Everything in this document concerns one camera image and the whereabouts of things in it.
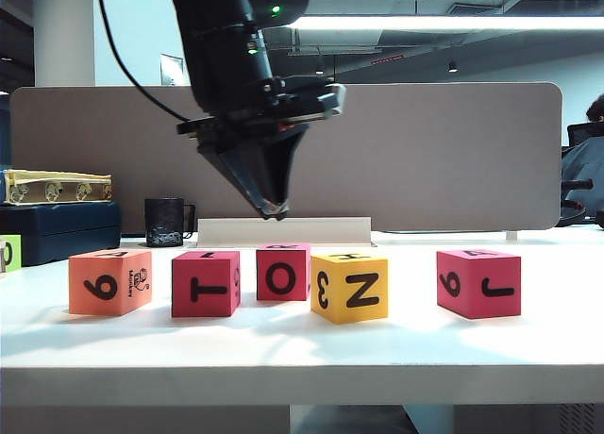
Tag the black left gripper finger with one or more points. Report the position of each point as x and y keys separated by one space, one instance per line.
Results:
x=280 y=170
x=245 y=174

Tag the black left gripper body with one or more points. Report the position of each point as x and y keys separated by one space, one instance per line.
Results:
x=231 y=85

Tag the pink block with O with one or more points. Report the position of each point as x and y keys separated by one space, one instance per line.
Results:
x=280 y=278

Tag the pink block with T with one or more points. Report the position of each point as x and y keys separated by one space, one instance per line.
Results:
x=203 y=288

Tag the yellow foam block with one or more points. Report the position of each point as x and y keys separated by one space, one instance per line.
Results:
x=358 y=290

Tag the orange foam block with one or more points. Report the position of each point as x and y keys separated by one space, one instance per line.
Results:
x=104 y=285

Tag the pink block with J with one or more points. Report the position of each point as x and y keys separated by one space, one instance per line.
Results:
x=472 y=283

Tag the black mug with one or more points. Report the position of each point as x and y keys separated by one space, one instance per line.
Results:
x=162 y=222

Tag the grey desk divider panel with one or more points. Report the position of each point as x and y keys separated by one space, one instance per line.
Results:
x=424 y=155

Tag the red ceiling sign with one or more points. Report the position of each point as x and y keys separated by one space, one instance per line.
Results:
x=388 y=59

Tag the dark blue case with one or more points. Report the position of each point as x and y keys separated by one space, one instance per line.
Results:
x=71 y=231

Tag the yellow patterned box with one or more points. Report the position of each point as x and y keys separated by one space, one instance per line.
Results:
x=56 y=188

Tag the small ceiling spot lamp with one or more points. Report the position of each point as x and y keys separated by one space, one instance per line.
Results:
x=453 y=68

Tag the ceiling light strip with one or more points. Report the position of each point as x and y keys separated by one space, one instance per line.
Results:
x=448 y=23

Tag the green foam block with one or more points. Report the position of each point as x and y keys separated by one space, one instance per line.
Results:
x=14 y=252

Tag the grey jacket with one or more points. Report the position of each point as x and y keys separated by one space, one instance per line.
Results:
x=585 y=165

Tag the person in background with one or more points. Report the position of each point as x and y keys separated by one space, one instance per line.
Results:
x=585 y=133

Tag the perforated metal panel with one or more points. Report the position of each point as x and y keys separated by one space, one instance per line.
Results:
x=578 y=420

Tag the wall sign on pillar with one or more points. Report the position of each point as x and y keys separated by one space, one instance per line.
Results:
x=170 y=70

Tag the white divider foot bracket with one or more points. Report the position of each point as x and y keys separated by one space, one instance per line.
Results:
x=512 y=236

